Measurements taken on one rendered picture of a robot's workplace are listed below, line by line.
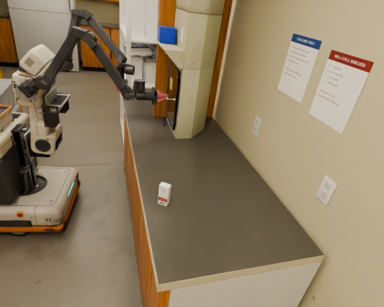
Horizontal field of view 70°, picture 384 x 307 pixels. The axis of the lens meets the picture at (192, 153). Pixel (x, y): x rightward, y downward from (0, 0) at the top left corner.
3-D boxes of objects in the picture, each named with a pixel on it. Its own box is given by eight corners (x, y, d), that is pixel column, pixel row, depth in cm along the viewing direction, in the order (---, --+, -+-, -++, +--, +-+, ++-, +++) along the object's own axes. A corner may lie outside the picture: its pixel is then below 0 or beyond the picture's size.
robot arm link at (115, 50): (86, 17, 199) (78, 13, 189) (91, 12, 198) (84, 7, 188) (124, 65, 202) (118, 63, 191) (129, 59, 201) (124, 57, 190)
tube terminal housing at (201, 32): (196, 119, 220) (212, 12, 181) (209, 138, 194) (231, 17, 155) (166, 119, 212) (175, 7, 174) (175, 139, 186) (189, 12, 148)
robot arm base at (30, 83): (25, 80, 170) (16, 86, 159) (35, 74, 168) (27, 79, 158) (35, 92, 174) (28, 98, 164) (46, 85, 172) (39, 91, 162)
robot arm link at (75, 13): (77, 8, 199) (70, 3, 189) (95, 14, 198) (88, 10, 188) (62, 69, 207) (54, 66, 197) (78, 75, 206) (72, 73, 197)
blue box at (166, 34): (172, 41, 182) (173, 26, 178) (175, 44, 174) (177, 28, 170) (157, 39, 179) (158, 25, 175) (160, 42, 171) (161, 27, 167)
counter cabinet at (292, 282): (181, 167, 327) (191, 95, 282) (266, 363, 161) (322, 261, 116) (124, 170, 307) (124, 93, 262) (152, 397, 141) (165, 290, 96)
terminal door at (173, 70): (166, 113, 209) (170, 59, 189) (174, 131, 184) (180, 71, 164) (165, 113, 209) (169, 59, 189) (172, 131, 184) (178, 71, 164)
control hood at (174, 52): (171, 56, 189) (172, 41, 184) (183, 69, 163) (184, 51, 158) (155, 55, 186) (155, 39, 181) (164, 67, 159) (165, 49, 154)
